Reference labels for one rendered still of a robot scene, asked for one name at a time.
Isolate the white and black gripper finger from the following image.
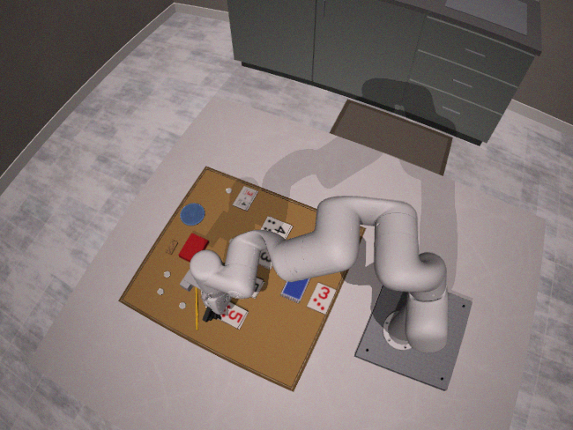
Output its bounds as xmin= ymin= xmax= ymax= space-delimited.
xmin=202 ymin=307 xmax=222 ymax=322

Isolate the red rectangular box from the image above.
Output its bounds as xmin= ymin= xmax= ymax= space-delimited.
xmin=179 ymin=234 xmax=209 ymax=262

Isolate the blue round disc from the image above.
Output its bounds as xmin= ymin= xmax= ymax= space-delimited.
xmin=180 ymin=204 xmax=205 ymax=226

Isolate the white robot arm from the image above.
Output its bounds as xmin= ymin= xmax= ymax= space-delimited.
xmin=180 ymin=196 xmax=449 ymax=353

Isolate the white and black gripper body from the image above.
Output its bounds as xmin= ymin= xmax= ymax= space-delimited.
xmin=203 ymin=294 xmax=232 ymax=315

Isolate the dark blue card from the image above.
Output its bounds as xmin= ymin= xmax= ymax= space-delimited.
xmin=281 ymin=278 xmax=310 ymax=301

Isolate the brown square mat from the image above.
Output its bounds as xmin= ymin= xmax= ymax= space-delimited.
xmin=123 ymin=170 xmax=344 ymax=387
xmin=119 ymin=167 xmax=349 ymax=392

